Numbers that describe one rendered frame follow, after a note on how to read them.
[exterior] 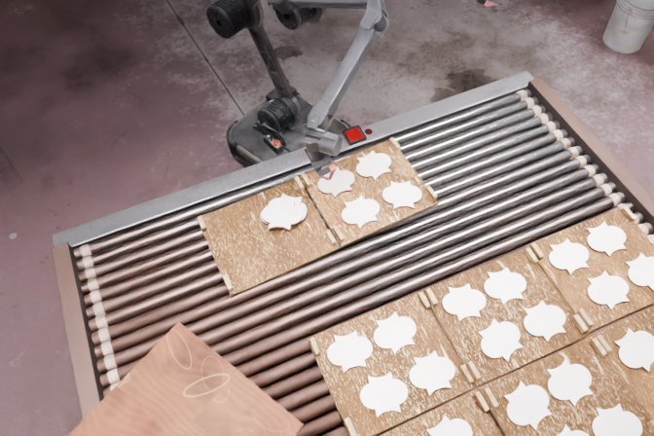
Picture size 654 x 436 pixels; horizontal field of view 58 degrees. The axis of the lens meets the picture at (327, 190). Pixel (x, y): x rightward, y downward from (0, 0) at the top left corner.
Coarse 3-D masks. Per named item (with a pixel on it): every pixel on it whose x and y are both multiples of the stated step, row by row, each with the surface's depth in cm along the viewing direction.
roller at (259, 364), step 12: (624, 204) 217; (480, 264) 205; (396, 300) 197; (312, 336) 190; (288, 348) 188; (300, 348) 188; (252, 360) 186; (264, 360) 185; (276, 360) 186; (240, 372) 184; (252, 372) 184
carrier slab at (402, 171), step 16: (384, 144) 234; (352, 160) 230; (400, 160) 229; (384, 176) 225; (400, 176) 225; (416, 176) 224; (320, 192) 221; (352, 192) 221; (368, 192) 221; (320, 208) 217; (336, 208) 217; (384, 208) 216; (400, 208) 216; (416, 208) 216; (336, 224) 213; (368, 224) 212; (384, 224) 212; (352, 240) 208
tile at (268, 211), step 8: (264, 208) 212; (272, 208) 212; (280, 208) 212; (288, 208) 212; (296, 208) 212; (264, 216) 210; (272, 216) 210; (280, 216) 210; (288, 216) 210; (296, 216) 210; (272, 224) 208; (280, 224) 208; (288, 224) 208; (296, 224) 209
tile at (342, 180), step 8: (328, 176) 224; (336, 176) 224; (344, 176) 224; (352, 176) 224; (320, 184) 222; (328, 184) 222; (336, 184) 222; (344, 184) 222; (352, 184) 223; (328, 192) 220; (336, 192) 220; (344, 192) 221
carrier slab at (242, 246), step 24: (264, 192) 222; (288, 192) 221; (216, 216) 216; (240, 216) 215; (312, 216) 215; (216, 240) 210; (240, 240) 209; (264, 240) 209; (288, 240) 209; (312, 240) 209; (216, 264) 205; (240, 264) 204; (264, 264) 204; (288, 264) 204; (240, 288) 198
